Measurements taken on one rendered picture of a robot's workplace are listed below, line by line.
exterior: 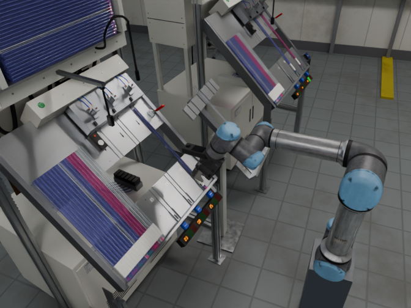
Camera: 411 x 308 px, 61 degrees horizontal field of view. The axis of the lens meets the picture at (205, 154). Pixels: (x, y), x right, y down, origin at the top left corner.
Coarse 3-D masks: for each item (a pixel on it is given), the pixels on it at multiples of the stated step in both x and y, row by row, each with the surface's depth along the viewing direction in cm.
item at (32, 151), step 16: (128, 112) 161; (144, 112) 166; (16, 128) 130; (32, 128) 133; (48, 128) 137; (64, 128) 140; (112, 128) 153; (128, 128) 158; (144, 128) 162; (0, 144) 125; (16, 144) 128; (32, 144) 131; (48, 144) 134; (64, 144) 138; (80, 144) 142; (112, 144) 150; (128, 144) 154; (16, 160) 126; (32, 160) 129; (48, 160) 132; (96, 160) 143; (112, 160) 147; (32, 176) 127
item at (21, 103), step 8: (96, 64) 170; (64, 80) 157; (16, 104) 140; (24, 104) 143; (0, 112) 135; (8, 112) 138; (16, 112) 141; (0, 120) 136; (8, 120) 139; (8, 128) 140; (0, 136) 138
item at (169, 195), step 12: (192, 156) 172; (180, 168) 165; (192, 168) 169; (168, 180) 159; (180, 180) 163; (192, 180) 167; (204, 180) 171; (156, 192) 153; (168, 192) 157; (180, 192) 160; (192, 192) 164; (144, 204) 148; (156, 204) 151; (168, 204) 154; (180, 204) 158; (156, 216) 149; (168, 216) 152; (180, 216) 155; (168, 228) 150; (96, 252) 129; (108, 264) 130; (120, 276) 131
